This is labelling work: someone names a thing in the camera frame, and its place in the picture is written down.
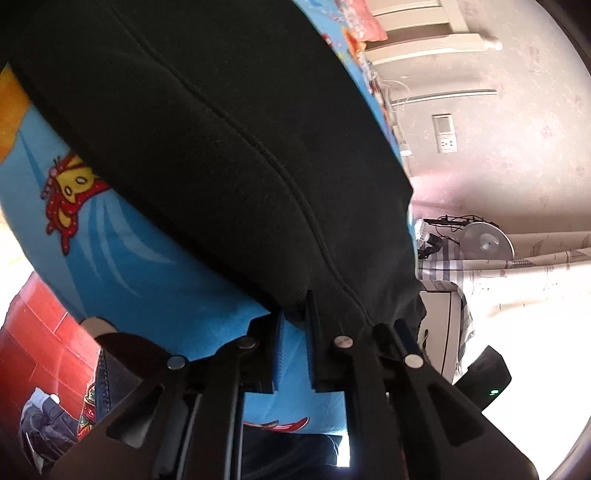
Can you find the black pants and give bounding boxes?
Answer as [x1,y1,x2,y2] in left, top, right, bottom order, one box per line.
[1,1,425,335]

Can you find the white nightstand cabinet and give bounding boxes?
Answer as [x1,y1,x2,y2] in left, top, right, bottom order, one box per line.
[418,291,462,383]

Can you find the checkered quilt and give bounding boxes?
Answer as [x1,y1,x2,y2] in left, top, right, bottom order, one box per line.
[418,241,474,377]

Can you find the silver fan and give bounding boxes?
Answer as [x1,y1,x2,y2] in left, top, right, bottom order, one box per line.
[459,222,515,260]

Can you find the blue cartoon bed sheet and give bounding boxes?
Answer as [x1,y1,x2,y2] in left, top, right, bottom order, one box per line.
[0,0,408,434]

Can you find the silver floor lamp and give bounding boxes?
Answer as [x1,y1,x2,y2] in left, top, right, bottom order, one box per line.
[391,89,498,106]

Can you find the white headboard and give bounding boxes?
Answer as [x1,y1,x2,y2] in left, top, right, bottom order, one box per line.
[366,0,503,65]

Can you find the pink floral blanket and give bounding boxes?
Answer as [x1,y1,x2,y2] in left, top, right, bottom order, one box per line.
[335,0,388,42]

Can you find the grey wall socket panel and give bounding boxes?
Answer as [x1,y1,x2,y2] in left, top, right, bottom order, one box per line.
[433,114,458,154]

